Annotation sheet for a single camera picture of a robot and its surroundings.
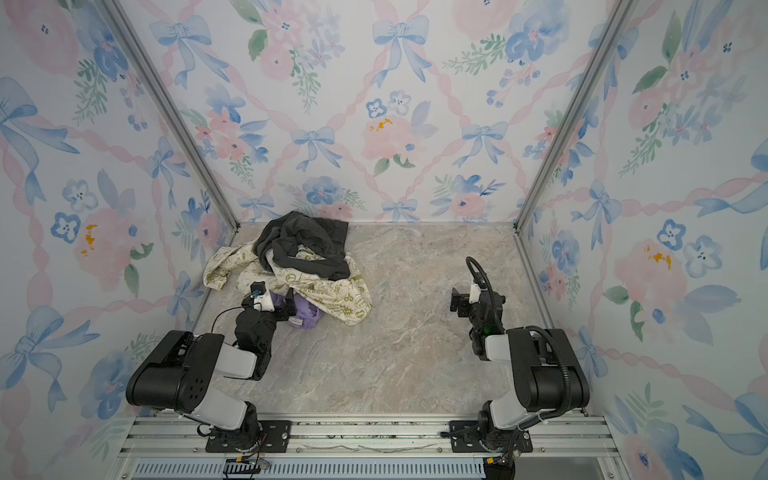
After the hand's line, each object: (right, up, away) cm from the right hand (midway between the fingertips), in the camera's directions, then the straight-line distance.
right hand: (470, 287), depth 94 cm
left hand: (-59, +1, -5) cm, 60 cm away
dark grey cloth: (-55, +14, +9) cm, 57 cm away
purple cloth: (-50, -8, -6) cm, 51 cm away
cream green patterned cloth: (-40, -5, +2) cm, 40 cm away
